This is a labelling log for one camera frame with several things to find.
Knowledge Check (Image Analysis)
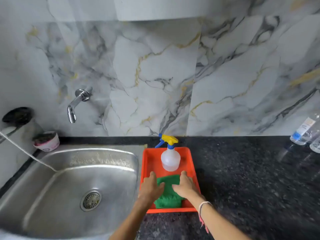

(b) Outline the white cord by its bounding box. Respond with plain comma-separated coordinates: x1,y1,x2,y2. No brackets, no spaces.
0,131,58,172

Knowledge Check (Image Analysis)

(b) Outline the person's left forearm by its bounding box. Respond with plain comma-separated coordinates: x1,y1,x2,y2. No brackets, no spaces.
109,198,156,240

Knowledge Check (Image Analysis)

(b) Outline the white spray bottle yellow nozzle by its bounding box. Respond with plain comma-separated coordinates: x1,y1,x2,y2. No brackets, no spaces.
155,133,181,172

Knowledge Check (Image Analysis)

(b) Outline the person's left hand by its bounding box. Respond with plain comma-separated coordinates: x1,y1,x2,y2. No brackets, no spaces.
138,171,165,205

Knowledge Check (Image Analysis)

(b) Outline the person's right hand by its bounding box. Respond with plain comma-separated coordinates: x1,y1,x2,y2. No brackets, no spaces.
172,171,203,202

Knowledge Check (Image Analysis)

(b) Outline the orange plastic tray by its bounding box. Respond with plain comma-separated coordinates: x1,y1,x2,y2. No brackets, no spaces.
139,147,201,214

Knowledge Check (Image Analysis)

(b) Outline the small pink white cup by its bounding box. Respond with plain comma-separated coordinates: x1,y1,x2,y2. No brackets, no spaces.
32,131,60,152

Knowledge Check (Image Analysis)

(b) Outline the round black pan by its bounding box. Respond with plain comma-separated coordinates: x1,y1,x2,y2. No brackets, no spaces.
2,107,34,127

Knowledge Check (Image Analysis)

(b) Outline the pink white wrist bracelet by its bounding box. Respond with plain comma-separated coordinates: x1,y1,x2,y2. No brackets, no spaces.
198,201,213,234

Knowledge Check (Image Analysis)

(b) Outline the stainless steel sink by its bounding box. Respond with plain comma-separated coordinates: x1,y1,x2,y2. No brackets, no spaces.
0,144,148,240

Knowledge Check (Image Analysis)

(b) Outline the green cloth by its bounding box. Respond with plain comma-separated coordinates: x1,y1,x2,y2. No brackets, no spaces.
154,174,187,209

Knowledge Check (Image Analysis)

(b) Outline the round metal sink drain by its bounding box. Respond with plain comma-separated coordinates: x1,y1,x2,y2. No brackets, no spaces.
80,190,102,212

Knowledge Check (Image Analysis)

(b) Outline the steel wall tap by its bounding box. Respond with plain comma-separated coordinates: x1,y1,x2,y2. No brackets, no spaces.
67,88,91,124

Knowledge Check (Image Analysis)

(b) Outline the clear plastic bottle blue label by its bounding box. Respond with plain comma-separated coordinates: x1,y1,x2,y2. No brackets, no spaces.
290,113,320,146

